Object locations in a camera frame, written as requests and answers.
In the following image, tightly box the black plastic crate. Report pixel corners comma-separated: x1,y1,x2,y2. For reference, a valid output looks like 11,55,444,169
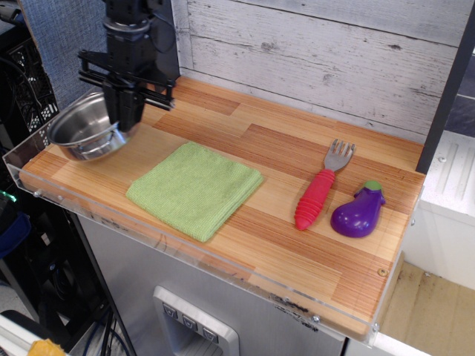
1,29,59,154

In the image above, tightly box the white toy sink unit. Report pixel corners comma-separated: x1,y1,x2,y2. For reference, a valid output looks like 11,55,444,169
402,131,474,289

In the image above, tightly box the dark grey right post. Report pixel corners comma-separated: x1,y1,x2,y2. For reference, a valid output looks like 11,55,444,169
416,4,474,174

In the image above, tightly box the dark grey left post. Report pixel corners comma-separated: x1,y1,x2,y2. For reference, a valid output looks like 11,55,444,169
147,0,180,80

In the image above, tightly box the green folded cloth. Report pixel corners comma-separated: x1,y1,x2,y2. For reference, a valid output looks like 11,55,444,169
126,142,263,243

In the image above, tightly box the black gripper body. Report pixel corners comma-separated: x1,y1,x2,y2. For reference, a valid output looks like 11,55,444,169
79,31,174,110

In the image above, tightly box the dark grey post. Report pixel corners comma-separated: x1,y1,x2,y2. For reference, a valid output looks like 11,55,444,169
416,4,474,174
147,0,180,80

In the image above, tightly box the clear acrylic table guard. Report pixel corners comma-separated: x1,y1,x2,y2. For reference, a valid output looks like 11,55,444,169
1,91,426,349

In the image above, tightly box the stainless steel pot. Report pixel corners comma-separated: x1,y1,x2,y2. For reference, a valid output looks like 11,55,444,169
47,92,139,161

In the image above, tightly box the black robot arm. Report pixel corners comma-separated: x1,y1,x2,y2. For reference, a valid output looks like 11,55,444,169
79,1,175,132

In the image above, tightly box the silver toy fridge dispenser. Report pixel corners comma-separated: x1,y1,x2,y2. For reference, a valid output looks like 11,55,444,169
153,286,240,356

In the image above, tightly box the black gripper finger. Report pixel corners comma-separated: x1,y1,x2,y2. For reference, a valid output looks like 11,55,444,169
118,86,145,132
102,79,120,124

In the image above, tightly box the purple toy eggplant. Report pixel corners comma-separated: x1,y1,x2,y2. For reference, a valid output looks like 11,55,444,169
330,180,386,238

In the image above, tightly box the fork with red handle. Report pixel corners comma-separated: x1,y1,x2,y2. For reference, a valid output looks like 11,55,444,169
294,139,356,231

